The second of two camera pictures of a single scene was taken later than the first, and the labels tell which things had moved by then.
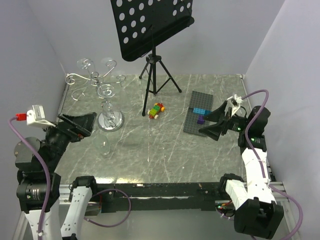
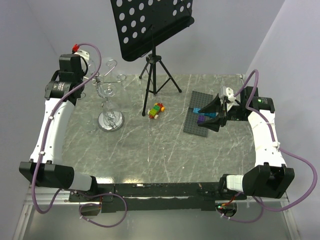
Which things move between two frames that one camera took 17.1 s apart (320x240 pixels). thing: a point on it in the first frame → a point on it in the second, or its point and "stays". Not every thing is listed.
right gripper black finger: x=216 y=115 → x=214 y=106
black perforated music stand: x=141 y=25 stays
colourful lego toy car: x=154 y=112 stays
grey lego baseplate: x=198 y=100 stays
